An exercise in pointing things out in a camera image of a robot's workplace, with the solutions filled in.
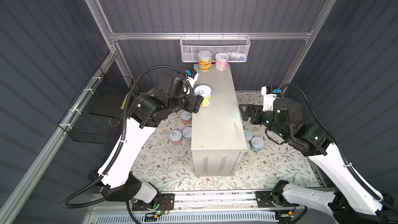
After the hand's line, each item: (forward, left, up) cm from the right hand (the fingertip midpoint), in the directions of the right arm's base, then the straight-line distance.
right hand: (248, 107), depth 62 cm
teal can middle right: (+6, -8, -34) cm, 35 cm away
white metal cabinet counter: (-14, +13, -4) cm, 19 cm away
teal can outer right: (0, -11, -32) cm, 34 cm away
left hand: (+4, +21, +4) cm, 22 cm away
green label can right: (-2, -6, -33) cm, 34 cm away
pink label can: (+4, +36, -33) cm, 48 cm away
